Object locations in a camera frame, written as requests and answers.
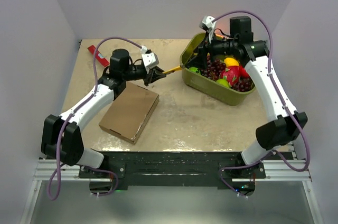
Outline brown cardboard express box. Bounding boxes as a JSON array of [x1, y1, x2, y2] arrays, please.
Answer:
[[99, 82, 159, 144]]

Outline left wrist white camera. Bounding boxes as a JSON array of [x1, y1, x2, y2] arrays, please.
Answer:
[[142, 52, 159, 72]]

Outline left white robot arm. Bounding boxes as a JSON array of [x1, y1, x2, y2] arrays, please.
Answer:
[[41, 46, 166, 178]]

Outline yellow utility knife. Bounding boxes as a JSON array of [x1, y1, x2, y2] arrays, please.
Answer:
[[163, 65, 185, 74]]

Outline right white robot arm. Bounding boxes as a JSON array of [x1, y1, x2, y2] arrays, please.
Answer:
[[195, 14, 310, 178]]

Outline yellow lemon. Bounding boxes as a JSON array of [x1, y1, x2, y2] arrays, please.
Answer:
[[224, 57, 239, 67]]

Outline aluminium rail frame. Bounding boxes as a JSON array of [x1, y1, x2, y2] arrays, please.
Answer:
[[34, 40, 312, 182]]

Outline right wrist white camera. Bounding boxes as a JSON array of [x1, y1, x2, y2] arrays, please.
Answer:
[[199, 16, 216, 43]]

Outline red apple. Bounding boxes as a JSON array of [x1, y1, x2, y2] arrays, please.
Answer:
[[239, 66, 250, 79]]

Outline green lime front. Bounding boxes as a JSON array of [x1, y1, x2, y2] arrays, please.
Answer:
[[216, 79, 231, 88]]

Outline wrist white camera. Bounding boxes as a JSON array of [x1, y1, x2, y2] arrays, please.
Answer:
[[199, 16, 216, 43], [142, 52, 159, 72]]

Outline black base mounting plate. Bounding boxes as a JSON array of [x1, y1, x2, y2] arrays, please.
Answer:
[[79, 152, 266, 192]]

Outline small dark red grapes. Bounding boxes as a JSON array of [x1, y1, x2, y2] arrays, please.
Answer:
[[232, 78, 255, 92]]

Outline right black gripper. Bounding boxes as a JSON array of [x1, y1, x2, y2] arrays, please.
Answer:
[[187, 31, 237, 70]]

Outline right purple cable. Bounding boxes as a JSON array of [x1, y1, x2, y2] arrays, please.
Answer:
[[212, 10, 311, 198]]

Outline pink dragon fruit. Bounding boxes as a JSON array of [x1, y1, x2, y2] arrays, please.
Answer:
[[219, 66, 240, 87]]

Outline green fruit left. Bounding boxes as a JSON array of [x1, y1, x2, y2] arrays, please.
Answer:
[[189, 67, 201, 74]]

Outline dark red grape bunch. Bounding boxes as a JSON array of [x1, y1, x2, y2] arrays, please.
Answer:
[[199, 55, 226, 81]]

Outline olive green plastic bin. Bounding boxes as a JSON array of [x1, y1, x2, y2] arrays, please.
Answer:
[[180, 32, 256, 106]]

